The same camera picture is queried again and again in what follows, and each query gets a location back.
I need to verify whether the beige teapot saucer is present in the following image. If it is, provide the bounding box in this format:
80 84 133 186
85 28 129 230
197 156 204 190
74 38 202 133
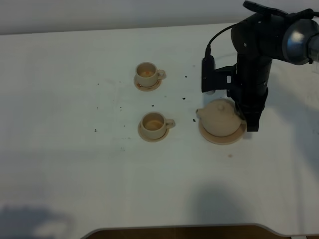
198 121 247 145

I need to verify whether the far beige cup saucer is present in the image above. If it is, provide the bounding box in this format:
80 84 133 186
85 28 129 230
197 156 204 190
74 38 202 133
134 75 162 92

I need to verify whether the near beige teacup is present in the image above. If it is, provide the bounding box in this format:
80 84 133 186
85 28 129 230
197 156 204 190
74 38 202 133
140 112 175 139

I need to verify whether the beige teacup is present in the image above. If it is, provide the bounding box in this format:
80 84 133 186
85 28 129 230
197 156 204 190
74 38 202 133
135 62 166 87
140 112 175 139

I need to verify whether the beige ceramic teapot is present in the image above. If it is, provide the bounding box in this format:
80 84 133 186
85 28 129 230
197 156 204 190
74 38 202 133
196 99 244 137

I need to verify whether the near beige cup saucer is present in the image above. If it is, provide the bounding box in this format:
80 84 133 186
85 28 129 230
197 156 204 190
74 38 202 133
138 123 169 142

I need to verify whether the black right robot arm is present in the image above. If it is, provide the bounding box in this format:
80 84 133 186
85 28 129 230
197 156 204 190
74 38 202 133
231 0 319 131

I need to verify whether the beige cup saucer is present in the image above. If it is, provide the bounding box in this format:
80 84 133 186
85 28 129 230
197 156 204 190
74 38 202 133
138 123 169 142
134 75 162 92

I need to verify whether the black right camera cable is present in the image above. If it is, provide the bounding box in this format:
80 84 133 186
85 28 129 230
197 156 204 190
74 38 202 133
204 23 236 59

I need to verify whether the far beige teacup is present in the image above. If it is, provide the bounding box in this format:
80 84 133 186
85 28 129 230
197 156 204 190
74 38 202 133
135 62 166 87

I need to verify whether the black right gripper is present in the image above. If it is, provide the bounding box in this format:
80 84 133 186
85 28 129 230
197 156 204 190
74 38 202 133
227 86 268 132

